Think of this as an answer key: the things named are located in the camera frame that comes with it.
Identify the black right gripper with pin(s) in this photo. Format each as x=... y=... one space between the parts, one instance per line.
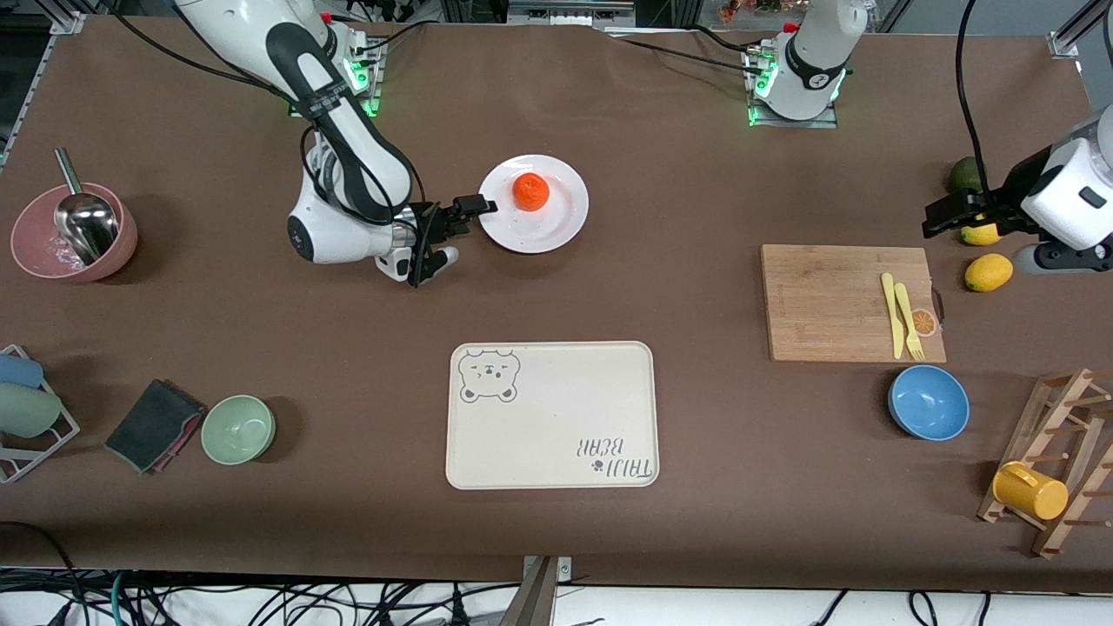
x=431 y=222

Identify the metal corner bracket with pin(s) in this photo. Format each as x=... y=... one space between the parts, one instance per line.
x=1063 y=45
x=71 y=22

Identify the yellow mug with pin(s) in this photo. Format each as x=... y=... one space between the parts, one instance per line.
x=1035 y=493

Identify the dark grey folded cloth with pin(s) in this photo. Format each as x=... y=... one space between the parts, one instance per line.
x=148 y=422

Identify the wooden cutting board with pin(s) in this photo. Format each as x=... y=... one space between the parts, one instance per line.
x=817 y=304

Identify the yellow lemon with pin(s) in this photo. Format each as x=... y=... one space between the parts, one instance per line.
x=989 y=273
x=978 y=235

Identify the blue bowl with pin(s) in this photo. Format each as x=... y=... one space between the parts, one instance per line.
x=929 y=404

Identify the cream bear print tray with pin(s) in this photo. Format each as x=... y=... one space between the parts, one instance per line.
x=556 y=409

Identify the pale green bowl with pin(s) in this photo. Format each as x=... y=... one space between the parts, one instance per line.
x=237 y=430

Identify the orange fruit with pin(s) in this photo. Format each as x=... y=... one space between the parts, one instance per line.
x=530 y=192

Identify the pink folded cloth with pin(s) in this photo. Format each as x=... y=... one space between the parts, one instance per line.
x=185 y=439

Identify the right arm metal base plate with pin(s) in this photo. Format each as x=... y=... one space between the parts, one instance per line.
x=365 y=111

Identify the yellow plastic knife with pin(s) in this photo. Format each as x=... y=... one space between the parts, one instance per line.
x=893 y=317

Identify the wooden mug rack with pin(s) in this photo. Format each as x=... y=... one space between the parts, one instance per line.
x=1035 y=439

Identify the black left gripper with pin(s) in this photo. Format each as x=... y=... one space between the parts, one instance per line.
x=1005 y=199

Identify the yellow plastic fork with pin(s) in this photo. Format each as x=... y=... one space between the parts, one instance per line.
x=906 y=313

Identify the metal ladle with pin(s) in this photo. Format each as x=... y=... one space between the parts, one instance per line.
x=87 y=226

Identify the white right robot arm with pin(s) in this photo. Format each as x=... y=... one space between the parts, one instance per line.
x=348 y=148

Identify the dark green avocado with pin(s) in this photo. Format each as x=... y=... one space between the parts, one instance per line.
x=963 y=172

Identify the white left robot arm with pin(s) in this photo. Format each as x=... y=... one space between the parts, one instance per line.
x=813 y=52

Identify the light blue cup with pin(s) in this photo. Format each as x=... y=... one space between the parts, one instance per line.
x=17 y=371

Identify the white round plate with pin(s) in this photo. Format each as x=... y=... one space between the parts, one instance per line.
x=539 y=230

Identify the pink bowl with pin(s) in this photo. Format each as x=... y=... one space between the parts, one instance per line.
x=35 y=235

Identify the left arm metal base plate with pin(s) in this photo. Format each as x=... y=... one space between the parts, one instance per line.
x=817 y=123

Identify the grey equipment box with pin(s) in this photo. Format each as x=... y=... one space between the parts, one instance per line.
x=569 y=12

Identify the pale green cup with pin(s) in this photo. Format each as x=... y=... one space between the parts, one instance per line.
x=26 y=410

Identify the brown table cover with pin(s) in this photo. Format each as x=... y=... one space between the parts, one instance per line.
x=696 y=174

